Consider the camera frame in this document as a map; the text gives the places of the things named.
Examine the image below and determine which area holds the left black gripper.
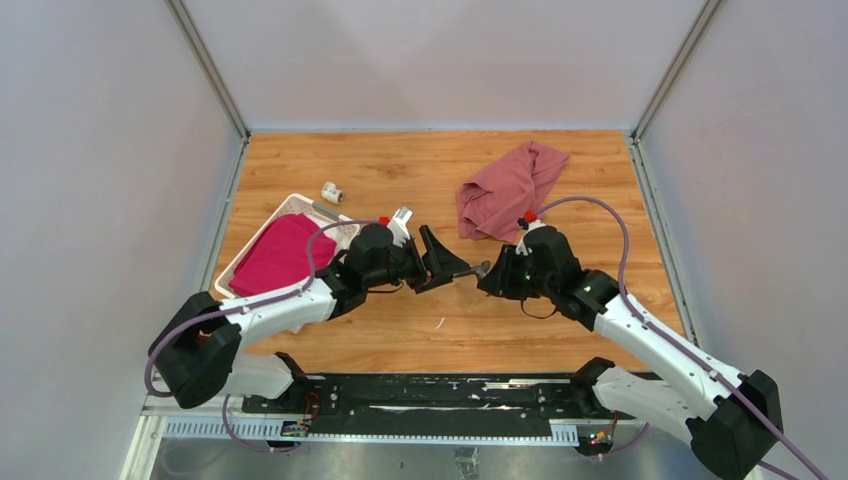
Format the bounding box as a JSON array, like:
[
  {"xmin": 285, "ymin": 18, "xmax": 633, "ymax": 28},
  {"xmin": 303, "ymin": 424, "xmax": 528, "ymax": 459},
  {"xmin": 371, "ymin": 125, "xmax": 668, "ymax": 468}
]
[{"xmin": 364, "ymin": 226, "xmax": 469, "ymax": 295}]

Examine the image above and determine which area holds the white pipe elbow fitting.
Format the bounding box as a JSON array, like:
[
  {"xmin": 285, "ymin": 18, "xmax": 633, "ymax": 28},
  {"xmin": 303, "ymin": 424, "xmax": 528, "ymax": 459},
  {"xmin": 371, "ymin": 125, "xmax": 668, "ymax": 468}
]
[{"xmin": 321, "ymin": 182, "xmax": 344, "ymax": 205}]

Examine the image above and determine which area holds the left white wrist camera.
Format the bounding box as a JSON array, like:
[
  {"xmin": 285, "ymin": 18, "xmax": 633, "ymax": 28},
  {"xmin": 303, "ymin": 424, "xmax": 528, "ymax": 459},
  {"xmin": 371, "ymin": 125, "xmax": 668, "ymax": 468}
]
[{"xmin": 387, "ymin": 205, "xmax": 413, "ymax": 247}]

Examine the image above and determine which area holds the magenta cloth in basket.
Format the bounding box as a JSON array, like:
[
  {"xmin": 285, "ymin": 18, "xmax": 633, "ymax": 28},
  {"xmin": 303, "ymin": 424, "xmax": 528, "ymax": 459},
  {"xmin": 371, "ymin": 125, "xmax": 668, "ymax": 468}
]
[{"xmin": 228, "ymin": 214, "xmax": 319, "ymax": 297}]

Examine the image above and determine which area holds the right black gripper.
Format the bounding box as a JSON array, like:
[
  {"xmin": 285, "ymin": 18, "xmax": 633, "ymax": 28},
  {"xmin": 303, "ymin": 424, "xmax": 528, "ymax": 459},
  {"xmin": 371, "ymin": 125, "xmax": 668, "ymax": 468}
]
[{"xmin": 480, "ymin": 244, "xmax": 557, "ymax": 301}]

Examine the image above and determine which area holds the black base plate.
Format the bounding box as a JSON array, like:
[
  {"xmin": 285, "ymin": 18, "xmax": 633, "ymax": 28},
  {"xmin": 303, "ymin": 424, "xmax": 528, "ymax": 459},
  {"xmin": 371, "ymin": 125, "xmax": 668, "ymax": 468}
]
[{"xmin": 237, "ymin": 373, "xmax": 625, "ymax": 440}]

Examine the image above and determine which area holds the dusty pink cloth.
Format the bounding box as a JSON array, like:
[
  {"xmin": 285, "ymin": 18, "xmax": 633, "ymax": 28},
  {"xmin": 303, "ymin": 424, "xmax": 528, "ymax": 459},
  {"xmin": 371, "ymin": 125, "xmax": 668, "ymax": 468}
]
[{"xmin": 456, "ymin": 141, "xmax": 570, "ymax": 242}]

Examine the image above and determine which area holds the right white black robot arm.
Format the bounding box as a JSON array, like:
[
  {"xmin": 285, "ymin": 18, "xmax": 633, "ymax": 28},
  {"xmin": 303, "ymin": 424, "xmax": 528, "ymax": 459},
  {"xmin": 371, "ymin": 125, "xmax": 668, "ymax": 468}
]
[{"xmin": 478, "ymin": 224, "xmax": 783, "ymax": 479}]

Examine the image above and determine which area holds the aluminium frame rail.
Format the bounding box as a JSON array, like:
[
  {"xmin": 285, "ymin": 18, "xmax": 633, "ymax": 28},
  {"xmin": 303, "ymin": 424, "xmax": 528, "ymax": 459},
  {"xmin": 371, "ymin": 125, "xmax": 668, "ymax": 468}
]
[{"xmin": 142, "ymin": 373, "xmax": 648, "ymax": 455}]

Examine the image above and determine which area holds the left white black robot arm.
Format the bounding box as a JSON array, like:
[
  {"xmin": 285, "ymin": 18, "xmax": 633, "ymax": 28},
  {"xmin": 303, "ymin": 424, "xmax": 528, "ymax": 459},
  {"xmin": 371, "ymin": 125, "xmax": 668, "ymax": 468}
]
[{"xmin": 145, "ymin": 221, "xmax": 474, "ymax": 413}]

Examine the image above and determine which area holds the white plastic basket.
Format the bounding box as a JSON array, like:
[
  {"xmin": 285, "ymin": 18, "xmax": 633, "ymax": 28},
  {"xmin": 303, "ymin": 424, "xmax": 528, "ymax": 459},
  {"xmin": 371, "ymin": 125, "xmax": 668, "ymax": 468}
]
[{"xmin": 213, "ymin": 193, "xmax": 348, "ymax": 299}]

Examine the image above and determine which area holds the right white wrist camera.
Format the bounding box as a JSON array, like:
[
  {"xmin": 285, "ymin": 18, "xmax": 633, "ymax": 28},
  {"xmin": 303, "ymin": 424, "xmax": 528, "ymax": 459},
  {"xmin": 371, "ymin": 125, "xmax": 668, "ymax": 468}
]
[{"xmin": 515, "ymin": 218, "xmax": 548, "ymax": 257}]

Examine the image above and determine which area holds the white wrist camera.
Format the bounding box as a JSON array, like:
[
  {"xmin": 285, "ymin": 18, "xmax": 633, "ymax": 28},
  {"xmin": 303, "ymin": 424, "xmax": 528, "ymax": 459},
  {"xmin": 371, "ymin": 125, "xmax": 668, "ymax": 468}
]
[
  {"xmin": 515, "ymin": 218, "xmax": 548, "ymax": 257},
  {"xmin": 387, "ymin": 205, "xmax": 413, "ymax": 247}
]

